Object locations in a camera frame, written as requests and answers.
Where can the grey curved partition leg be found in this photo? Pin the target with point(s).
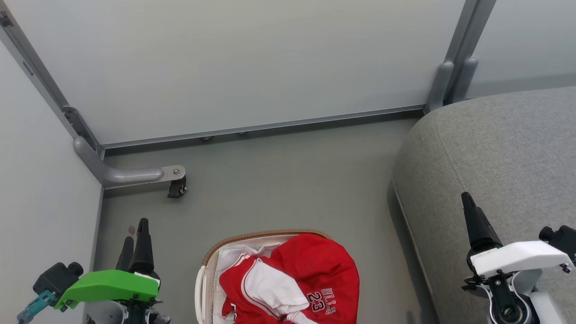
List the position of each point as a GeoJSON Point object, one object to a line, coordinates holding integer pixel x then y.
{"type": "Point", "coordinates": [121, 175]}

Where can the white basket liner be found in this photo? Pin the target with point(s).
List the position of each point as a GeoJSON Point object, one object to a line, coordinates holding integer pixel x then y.
{"type": "Point", "coordinates": [234, 256]}

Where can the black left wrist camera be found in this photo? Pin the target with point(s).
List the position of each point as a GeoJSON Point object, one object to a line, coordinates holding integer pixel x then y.
{"type": "Point", "coordinates": [57, 276]}

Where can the grey double partition post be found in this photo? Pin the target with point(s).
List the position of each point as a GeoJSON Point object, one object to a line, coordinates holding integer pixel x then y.
{"type": "Point", "coordinates": [470, 27]}

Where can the grey partition bottom rail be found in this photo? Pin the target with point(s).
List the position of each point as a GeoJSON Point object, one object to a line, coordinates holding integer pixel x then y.
{"type": "Point", "coordinates": [270, 126]}

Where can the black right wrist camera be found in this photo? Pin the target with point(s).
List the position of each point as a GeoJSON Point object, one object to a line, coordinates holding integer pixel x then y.
{"type": "Point", "coordinates": [561, 240]}

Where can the grey hinged partition post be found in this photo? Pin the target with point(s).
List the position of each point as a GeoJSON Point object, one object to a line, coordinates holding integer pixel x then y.
{"type": "Point", "coordinates": [36, 74]}

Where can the grey fabric sofa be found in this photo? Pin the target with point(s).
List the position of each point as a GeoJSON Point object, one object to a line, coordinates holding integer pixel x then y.
{"type": "Point", "coordinates": [495, 153]}

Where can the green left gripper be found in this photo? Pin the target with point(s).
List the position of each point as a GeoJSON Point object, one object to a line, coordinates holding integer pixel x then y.
{"type": "Point", "coordinates": [110, 285]}

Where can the red white basketball jersey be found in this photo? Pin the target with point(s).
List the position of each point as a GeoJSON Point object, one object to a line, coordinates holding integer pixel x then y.
{"type": "Point", "coordinates": [315, 270]}

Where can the teal left camera connector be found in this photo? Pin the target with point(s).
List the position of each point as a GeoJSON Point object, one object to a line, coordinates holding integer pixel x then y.
{"type": "Point", "coordinates": [35, 308]}

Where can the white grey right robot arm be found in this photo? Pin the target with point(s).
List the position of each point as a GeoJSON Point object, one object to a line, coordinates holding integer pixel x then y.
{"type": "Point", "coordinates": [522, 301]}

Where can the grey rounded partition foot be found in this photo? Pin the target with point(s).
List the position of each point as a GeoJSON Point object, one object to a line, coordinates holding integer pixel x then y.
{"type": "Point", "coordinates": [465, 78]}
{"type": "Point", "coordinates": [438, 85]}

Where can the black caster wheel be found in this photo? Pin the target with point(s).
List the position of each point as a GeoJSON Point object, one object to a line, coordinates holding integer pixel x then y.
{"type": "Point", "coordinates": [177, 189]}

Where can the white laundry basket brown rim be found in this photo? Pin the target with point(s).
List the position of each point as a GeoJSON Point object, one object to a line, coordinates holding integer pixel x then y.
{"type": "Point", "coordinates": [252, 237]}

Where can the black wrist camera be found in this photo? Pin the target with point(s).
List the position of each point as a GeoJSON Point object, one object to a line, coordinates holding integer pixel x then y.
{"type": "Point", "coordinates": [57, 276]}
{"type": "Point", "coordinates": [561, 240]}

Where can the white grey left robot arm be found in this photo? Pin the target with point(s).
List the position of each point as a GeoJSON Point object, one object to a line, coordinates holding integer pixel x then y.
{"type": "Point", "coordinates": [105, 314]}

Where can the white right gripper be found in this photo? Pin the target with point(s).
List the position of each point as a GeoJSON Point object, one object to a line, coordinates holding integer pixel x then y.
{"type": "Point", "coordinates": [517, 258]}

